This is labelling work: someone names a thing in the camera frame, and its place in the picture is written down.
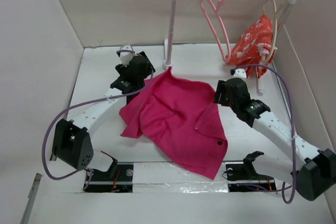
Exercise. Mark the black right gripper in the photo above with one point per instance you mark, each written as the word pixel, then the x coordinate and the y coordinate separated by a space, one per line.
pixel 221 88

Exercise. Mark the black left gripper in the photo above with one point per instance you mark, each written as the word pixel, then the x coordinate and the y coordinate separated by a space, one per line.
pixel 122 69

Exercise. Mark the pink trousers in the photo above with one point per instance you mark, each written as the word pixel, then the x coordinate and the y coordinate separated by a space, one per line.
pixel 180 117

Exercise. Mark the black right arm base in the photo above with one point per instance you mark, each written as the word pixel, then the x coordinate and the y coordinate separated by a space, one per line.
pixel 242 177

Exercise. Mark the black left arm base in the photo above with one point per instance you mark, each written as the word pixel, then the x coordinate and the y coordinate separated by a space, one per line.
pixel 117 179

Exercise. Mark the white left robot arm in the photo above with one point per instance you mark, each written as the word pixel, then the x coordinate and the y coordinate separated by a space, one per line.
pixel 72 141

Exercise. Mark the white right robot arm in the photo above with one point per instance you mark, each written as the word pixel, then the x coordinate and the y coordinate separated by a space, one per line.
pixel 309 170

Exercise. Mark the beige wooden hanger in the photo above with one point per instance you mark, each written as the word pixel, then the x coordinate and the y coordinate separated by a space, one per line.
pixel 274 22

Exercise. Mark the orange floral garment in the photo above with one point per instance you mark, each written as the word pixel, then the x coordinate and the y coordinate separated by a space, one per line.
pixel 254 46

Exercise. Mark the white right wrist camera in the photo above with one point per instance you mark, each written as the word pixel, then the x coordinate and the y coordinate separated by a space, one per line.
pixel 238 73

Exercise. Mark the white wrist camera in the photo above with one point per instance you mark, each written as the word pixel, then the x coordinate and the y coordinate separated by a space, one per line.
pixel 126 53
pixel 238 73

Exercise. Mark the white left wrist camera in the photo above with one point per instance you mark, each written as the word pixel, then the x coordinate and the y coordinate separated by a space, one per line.
pixel 126 53

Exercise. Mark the metal rail left edge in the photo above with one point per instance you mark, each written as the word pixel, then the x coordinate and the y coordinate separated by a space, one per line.
pixel 31 199

